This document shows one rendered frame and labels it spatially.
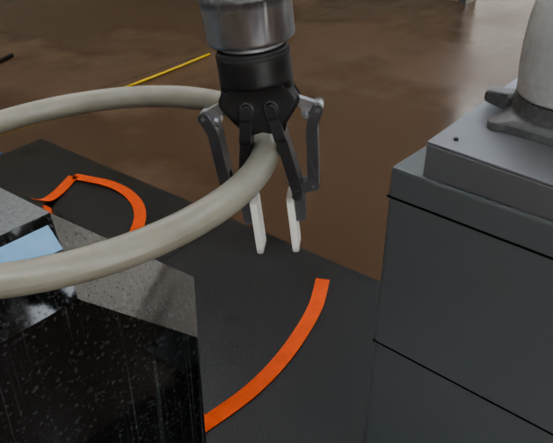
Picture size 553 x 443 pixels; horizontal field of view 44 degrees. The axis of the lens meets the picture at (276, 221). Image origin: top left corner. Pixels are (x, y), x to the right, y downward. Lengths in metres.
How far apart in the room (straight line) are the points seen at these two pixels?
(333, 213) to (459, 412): 1.35
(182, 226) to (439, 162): 0.65
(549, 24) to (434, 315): 0.54
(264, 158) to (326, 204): 1.98
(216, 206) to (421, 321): 0.78
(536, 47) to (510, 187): 0.22
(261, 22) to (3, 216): 0.49
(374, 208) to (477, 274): 1.48
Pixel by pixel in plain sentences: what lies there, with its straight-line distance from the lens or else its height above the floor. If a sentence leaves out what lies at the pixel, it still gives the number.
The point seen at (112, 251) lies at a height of 1.02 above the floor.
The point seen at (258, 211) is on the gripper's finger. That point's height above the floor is 0.95.
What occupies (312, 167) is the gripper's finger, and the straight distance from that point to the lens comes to 0.73.
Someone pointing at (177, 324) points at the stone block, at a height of 0.62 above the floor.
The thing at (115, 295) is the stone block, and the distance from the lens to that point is 1.02.
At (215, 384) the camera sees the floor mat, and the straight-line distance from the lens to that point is 1.88.
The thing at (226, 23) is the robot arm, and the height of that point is 1.17.
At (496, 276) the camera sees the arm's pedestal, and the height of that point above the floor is 0.67.
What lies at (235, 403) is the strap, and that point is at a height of 0.02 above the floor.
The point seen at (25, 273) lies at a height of 1.02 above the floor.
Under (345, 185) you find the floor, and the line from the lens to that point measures 2.82.
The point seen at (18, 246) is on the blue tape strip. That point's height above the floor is 0.85.
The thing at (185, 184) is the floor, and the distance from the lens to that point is 2.84.
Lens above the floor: 1.35
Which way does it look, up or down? 32 degrees down
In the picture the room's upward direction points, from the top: straight up
